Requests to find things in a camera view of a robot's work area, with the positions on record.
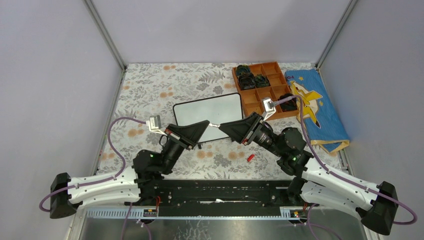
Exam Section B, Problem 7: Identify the left electronics board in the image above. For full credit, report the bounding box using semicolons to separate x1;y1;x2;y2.
142;207;158;218

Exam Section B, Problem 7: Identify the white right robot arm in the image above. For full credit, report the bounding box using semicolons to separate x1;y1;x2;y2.
219;112;399;236

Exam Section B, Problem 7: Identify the black framed whiteboard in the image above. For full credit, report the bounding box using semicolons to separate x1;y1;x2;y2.
172;92;243;126

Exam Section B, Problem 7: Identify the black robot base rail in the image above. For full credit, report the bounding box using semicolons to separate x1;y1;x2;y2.
124;179;307;218

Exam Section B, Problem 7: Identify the black coiled band middle left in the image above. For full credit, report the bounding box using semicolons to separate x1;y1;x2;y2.
238;72;256;91

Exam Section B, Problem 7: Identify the blue cartoon cloth bag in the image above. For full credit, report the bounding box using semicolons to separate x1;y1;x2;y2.
285;69;350;154

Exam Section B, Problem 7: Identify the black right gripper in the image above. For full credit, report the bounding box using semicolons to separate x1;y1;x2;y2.
219;111;285;158

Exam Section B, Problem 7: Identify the left aluminium frame post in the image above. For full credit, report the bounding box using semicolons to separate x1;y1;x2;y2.
82;0;127;71

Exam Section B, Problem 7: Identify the black coiled band front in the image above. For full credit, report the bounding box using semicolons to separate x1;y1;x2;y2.
278;93;298;112

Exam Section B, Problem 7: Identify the orange wooden compartment tray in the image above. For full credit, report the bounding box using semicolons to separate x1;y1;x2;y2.
232;61;291;117

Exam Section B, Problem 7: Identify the right electronics board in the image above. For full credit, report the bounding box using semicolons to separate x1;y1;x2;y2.
290;209;307;219

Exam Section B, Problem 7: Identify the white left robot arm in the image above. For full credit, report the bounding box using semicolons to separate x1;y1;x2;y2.
45;115;210;219

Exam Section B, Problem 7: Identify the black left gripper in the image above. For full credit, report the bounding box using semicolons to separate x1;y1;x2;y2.
157;121;209;177

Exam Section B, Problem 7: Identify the electronics board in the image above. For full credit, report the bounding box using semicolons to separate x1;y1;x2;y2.
290;209;307;219
142;207;158;218

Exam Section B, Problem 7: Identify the red marker cap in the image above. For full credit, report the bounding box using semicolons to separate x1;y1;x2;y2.
247;154;255;162

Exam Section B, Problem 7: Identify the black coiled band back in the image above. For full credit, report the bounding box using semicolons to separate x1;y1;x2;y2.
235;64;251;78

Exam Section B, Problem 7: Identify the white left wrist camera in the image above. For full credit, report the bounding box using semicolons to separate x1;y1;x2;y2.
146;115;166;135

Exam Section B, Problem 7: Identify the aluminium frame post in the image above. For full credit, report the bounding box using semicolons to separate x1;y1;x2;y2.
82;0;127;71
315;0;359;69

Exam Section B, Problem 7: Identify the black coiled band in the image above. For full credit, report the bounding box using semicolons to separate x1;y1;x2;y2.
235;64;251;78
278;93;298;112
254;74;270;88
238;72;256;91

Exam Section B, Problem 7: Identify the floral table cloth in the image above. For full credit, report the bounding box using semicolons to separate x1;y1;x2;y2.
96;63;289;180

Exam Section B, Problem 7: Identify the black coiled band middle right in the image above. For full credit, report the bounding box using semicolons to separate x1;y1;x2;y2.
254;74;270;88

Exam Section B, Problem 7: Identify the right aluminium frame post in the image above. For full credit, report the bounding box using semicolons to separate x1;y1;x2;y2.
315;0;359;69

